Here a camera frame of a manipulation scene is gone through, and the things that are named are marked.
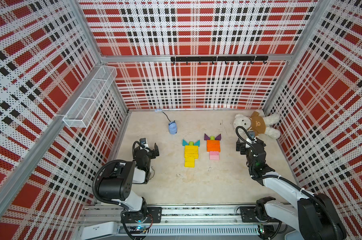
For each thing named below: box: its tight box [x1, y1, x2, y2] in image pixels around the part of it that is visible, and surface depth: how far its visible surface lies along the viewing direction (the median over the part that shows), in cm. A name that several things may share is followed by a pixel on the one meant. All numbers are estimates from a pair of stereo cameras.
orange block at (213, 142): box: [206, 139, 220, 146], surface depth 104 cm
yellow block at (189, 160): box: [184, 157, 196, 164], surface depth 95 cm
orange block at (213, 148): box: [206, 145, 221, 153], surface depth 100 cm
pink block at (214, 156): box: [209, 153, 220, 160], surface depth 96 cm
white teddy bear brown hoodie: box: [233, 111, 281, 139], surface depth 104 cm
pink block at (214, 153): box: [209, 151, 220, 156], surface depth 98 cm
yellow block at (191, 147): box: [184, 145, 199, 150], surface depth 101 cm
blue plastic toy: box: [168, 120, 178, 135], surface depth 104 cm
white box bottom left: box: [81, 221, 118, 240], surface depth 66 cm
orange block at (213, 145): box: [206, 142, 221, 150], surface depth 102 cm
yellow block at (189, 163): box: [184, 159, 196, 168], surface depth 93 cm
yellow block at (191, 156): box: [184, 153, 199, 159], surface depth 96 cm
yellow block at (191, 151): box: [184, 149, 199, 154], surface depth 100 cm
